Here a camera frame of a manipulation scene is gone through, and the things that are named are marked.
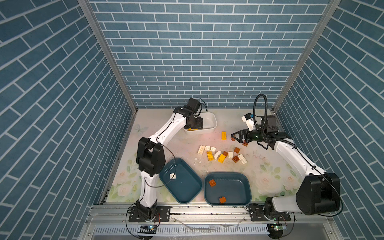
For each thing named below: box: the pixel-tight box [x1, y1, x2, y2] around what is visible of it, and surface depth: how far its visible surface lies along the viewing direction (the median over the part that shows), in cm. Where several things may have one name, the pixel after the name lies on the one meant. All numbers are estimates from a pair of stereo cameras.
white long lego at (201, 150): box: [197, 145, 205, 156], surface depth 98 cm
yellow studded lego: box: [207, 151, 215, 162], surface depth 95 cm
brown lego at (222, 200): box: [219, 196, 227, 204], surface depth 78 cm
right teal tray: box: [204, 171, 252, 207], surface depth 84 cm
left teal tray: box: [158, 157, 203, 205], surface depth 86 cm
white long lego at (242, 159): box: [237, 154, 248, 165], surface depth 93 cm
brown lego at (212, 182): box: [208, 179, 217, 187], surface depth 84 cm
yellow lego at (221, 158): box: [218, 154, 226, 164], surface depth 93 cm
